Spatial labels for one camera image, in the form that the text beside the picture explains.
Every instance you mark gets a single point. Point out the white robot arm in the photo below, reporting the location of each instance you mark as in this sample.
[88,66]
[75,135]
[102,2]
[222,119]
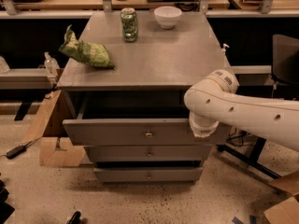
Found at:
[213,100]

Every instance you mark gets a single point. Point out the grey bottom drawer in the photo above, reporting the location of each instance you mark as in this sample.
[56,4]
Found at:
[148,175]

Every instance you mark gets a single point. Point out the grey top drawer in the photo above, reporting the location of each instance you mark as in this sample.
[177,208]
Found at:
[115,118]

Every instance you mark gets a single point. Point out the cardboard box left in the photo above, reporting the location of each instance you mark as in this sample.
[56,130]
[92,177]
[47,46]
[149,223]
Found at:
[55,147]

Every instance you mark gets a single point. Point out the grey drawer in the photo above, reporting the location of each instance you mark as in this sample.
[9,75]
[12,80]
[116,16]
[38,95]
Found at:
[149,153]
[115,118]
[148,175]

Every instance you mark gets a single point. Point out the cardboard box right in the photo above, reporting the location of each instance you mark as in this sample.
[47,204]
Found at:
[286,212]

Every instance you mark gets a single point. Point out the cardboard box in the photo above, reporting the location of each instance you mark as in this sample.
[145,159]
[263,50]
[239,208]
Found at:
[55,147]
[286,212]

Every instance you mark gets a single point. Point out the wooden workbench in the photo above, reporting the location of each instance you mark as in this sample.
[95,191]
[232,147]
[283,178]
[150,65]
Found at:
[278,6]

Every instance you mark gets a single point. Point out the grey middle drawer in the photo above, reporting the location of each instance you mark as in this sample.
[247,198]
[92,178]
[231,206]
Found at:
[149,153]

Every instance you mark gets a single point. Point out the black office chair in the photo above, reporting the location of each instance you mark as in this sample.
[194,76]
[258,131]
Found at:
[285,66]

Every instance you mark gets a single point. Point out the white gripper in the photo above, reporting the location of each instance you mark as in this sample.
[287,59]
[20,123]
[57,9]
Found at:
[204,129]

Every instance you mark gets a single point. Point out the white pump bottle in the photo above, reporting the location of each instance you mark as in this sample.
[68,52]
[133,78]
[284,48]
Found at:
[225,48]

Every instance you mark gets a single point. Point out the green soda can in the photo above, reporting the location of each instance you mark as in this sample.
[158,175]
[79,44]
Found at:
[129,24]

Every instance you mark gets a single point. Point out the black power adapter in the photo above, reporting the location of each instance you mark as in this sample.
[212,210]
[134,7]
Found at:
[14,152]

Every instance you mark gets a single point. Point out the grey drawer cabinet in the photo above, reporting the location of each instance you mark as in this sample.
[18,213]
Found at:
[159,60]

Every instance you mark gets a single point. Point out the green chip bag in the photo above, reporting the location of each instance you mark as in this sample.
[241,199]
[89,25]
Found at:
[92,54]

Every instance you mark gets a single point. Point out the white bowl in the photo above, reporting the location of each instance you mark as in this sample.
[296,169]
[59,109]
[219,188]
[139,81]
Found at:
[167,17]

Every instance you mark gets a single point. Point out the black stand base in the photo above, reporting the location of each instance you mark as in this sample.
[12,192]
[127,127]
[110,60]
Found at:
[252,158]

